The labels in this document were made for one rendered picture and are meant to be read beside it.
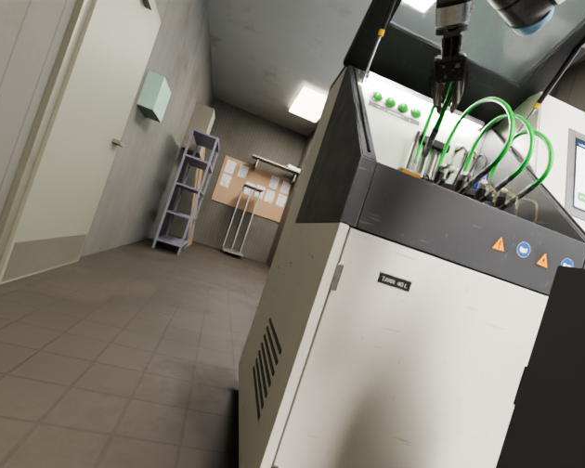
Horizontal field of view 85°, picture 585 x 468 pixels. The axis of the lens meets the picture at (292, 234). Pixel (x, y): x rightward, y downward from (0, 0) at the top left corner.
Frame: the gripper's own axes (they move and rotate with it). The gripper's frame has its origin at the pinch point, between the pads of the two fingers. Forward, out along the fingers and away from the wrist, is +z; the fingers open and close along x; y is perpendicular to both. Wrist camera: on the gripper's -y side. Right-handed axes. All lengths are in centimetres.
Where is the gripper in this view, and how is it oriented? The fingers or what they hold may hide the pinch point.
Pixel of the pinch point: (446, 109)
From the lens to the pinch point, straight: 105.7
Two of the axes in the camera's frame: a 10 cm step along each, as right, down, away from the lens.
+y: -3.6, 5.8, -7.4
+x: 9.2, 0.6, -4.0
